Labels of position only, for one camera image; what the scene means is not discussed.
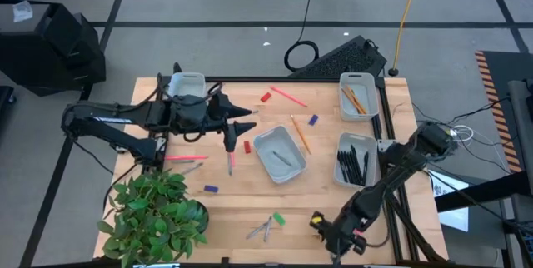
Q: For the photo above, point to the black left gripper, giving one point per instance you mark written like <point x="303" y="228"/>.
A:
<point x="195" y="114"/>

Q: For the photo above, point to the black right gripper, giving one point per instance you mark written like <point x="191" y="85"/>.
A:
<point x="343" y="234"/>

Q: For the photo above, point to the red eraser with black logo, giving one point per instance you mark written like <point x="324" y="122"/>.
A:
<point x="247" y="147"/>

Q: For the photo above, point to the plain red eraser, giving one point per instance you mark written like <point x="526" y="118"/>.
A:
<point x="266" y="97"/>

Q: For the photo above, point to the black pen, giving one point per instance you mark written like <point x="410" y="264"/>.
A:
<point x="346" y="167"/>
<point x="366" y="168"/>
<point x="356" y="163"/>
<point x="341" y="167"/>
<point x="352" y="165"/>

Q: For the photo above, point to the blue eraser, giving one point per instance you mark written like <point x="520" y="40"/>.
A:
<point x="211" y="189"/>

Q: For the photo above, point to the purple eraser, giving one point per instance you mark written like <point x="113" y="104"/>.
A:
<point x="313" y="119"/>

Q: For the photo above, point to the orange pencil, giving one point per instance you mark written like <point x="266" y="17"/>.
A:
<point x="300" y="133"/>
<point x="347" y="96"/>
<point x="361" y="106"/>

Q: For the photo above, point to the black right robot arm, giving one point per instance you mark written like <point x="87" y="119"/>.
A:
<point x="399" y="164"/>

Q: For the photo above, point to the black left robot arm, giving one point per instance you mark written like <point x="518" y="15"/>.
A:
<point x="116" y="114"/>

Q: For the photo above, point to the yellow tape tag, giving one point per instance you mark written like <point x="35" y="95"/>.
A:
<point x="317" y="219"/>

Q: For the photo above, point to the grey plastic bin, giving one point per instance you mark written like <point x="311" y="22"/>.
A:
<point x="370" y="143"/>
<point x="187" y="82"/>
<point x="370" y="101"/>
<point x="266" y="143"/>

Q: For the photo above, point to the green eraser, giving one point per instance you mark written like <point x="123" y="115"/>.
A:
<point x="279" y="219"/>

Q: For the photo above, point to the black plant pot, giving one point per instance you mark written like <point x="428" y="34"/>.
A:
<point x="205" y="218"/>

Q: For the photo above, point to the white paper sheet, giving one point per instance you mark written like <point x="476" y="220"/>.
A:
<point x="451" y="218"/>

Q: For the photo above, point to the black perforated computer case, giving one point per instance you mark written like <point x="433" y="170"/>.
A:
<point x="341" y="60"/>

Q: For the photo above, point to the green leafy plant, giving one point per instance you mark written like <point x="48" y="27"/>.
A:
<point x="152" y="220"/>

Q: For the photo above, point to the black desk bar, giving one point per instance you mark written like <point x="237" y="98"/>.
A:
<point x="479" y="193"/>

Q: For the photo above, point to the black round floor foot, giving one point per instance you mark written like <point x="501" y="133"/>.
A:
<point x="393" y="72"/>

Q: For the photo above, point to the black stacked cases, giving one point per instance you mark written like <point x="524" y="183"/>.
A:
<point x="41" y="51"/>

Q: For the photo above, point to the black caster base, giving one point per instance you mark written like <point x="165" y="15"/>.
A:
<point x="5" y="95"/>

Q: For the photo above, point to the black mat with orange stripes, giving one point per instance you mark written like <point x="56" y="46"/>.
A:
<point x="508" y="68"/>

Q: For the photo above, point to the crumpled clear plastic bag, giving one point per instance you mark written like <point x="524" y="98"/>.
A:
<point x="22" y="11"/>

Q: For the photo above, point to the black aluminium table frame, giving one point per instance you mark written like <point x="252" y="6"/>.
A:
<point x="266" y="79"/>

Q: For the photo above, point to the silver mounting bracket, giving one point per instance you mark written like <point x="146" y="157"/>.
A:
<point x="383" y="145"/>

